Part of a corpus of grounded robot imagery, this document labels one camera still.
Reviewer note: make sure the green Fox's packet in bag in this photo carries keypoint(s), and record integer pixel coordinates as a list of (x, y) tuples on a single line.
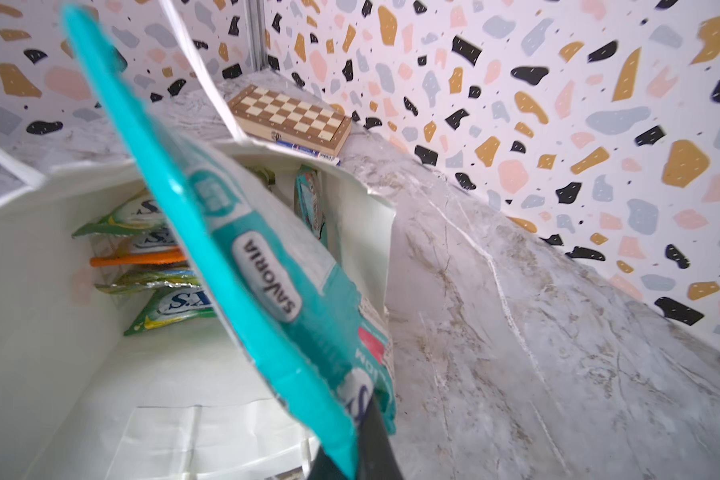
[(150, 278)]

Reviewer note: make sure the blue white marker pen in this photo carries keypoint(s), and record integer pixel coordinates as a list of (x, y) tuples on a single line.
[(311, 152)]

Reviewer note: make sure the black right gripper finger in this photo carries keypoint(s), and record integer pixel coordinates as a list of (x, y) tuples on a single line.
[(376, 460)]

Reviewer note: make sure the orange edged snack packet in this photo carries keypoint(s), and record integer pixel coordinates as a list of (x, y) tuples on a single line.
[(170, 256)]

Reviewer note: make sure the green yellow Fox's candy packet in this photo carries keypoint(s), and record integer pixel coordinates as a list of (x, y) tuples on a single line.
[(139, 214)]

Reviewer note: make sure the teal Fox's candy packet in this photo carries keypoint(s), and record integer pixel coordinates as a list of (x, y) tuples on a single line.
[(321, 345), (308, 205)]

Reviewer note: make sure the wooden chessboard box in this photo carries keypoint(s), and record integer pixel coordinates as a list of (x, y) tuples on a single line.
[(272, 115)]

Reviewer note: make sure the aluminium corner post left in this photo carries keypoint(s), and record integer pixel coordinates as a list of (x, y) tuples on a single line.
[(256, 19)]

